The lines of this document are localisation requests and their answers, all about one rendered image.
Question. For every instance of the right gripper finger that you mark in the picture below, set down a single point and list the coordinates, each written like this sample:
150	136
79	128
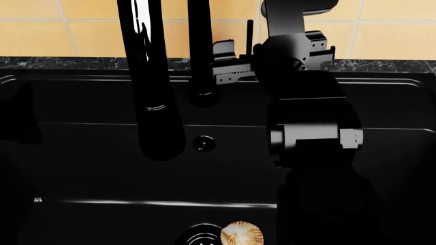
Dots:
231	72
320	49

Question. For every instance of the thin black faucet lever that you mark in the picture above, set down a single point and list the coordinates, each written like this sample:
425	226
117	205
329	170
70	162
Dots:
250	35

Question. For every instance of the round sink overflow hole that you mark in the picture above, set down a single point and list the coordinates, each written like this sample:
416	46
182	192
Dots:
204	143

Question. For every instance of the black gooseneck sink faucet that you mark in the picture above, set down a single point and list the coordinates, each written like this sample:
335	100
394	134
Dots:
155	102

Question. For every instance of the black kitchen sink basin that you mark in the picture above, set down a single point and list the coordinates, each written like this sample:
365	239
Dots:
102	173

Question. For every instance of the round sink drain strainer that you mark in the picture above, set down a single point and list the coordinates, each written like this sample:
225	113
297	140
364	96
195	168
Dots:
199	236

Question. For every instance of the tan ribbed scallop shell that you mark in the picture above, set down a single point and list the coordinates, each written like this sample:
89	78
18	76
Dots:
242	234

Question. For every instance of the dark marble countertop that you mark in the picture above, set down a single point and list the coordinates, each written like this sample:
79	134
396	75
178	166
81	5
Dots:
68	62

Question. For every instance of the gray gripper camera bracket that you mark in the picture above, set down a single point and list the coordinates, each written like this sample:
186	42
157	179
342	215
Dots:
289	18

